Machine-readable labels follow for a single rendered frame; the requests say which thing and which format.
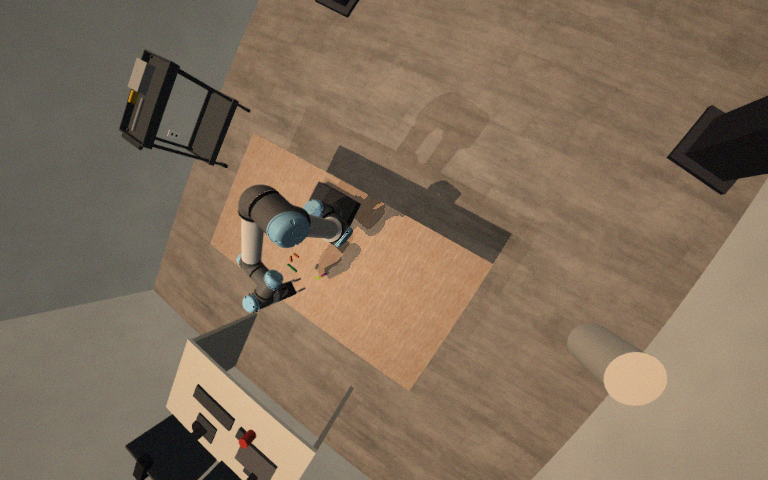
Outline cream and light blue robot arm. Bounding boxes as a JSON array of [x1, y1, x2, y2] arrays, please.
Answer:
[[236, 185, 353, 313]]

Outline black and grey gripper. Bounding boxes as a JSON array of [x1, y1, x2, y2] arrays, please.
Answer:
[[272, 278, 306, 304]]

